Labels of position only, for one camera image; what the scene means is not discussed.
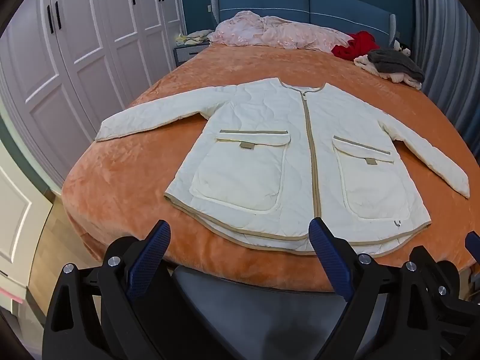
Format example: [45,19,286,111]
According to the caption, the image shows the pink floral quilt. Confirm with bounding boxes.
[207,10,355,50]

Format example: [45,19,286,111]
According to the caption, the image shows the white wardrobe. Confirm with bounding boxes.
[0,0,186,188]

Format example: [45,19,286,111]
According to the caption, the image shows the grey nightstand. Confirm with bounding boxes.
[172,41,211,69]

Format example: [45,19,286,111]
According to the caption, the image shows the grey garment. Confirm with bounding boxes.
[367,48,425,83]

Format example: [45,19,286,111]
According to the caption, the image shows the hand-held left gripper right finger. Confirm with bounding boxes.
[308,217,447,360]

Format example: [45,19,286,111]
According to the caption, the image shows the grey curtain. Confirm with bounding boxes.
[410,0,480,143]

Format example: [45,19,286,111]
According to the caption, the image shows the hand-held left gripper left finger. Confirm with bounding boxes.
[42,220,211,360]

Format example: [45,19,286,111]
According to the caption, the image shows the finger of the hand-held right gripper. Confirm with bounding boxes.
[464,232,480,263]
[409,246,480,331]

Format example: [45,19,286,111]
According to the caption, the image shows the pale yellow cloths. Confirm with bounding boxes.
[174,29,214,47]

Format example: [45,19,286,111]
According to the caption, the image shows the white quilted jacket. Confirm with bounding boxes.
[94,77,470,257]

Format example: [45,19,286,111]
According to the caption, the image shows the red garment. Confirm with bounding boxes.
[331,31,387,61]

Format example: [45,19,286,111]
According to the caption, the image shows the cream fluffy garment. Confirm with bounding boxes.
[353,54,424,91]

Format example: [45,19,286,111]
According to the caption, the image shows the blue bed headboard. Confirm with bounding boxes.
[210,0,397,47]

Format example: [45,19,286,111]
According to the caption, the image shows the orange plush blanket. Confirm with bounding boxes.
[62,41,480,293]

